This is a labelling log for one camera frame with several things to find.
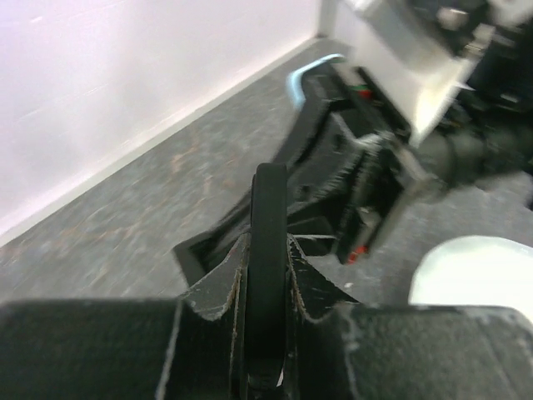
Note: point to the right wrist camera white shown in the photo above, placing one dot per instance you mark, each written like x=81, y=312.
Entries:
x=420, y=53

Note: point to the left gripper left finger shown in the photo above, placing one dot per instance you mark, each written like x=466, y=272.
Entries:
x=188, y=347

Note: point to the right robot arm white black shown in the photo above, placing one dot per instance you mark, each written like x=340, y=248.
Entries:
x=489, y=122

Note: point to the white paper plate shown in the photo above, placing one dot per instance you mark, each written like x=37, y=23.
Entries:
x=475, y=270

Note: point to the black round-base clamp stand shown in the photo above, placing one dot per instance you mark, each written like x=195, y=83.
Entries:
x=258, y=246

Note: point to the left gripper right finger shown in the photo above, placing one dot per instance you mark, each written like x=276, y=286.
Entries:
x=339, y=348

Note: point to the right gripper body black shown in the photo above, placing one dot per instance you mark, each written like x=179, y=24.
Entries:
x=389, y=175

